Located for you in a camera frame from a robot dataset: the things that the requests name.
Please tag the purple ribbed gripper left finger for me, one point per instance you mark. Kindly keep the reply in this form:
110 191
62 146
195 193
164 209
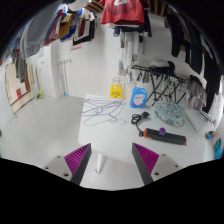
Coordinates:
77 162

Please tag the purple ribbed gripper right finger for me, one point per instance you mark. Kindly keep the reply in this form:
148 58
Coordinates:
145 160

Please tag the purple charger plug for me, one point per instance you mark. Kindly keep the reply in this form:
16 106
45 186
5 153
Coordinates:
162 131

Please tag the black power strip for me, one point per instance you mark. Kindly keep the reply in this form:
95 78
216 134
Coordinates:
167 137

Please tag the patterned oval fabric basket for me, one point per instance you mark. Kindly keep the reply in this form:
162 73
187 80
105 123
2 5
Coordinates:
169 113

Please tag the blue detergent bottle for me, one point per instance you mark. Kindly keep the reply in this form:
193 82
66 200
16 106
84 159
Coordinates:
138 97

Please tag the black drying rack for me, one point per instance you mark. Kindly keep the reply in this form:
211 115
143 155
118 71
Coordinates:
166 85

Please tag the yellow detergent bag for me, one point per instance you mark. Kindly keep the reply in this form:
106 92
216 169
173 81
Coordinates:
116 91

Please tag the grey hanging garment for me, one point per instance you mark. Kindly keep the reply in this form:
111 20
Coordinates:
36 30

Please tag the red hanging shirt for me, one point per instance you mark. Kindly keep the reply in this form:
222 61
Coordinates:
122 10

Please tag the purple wire hangers pile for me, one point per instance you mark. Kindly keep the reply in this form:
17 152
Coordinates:
97 111

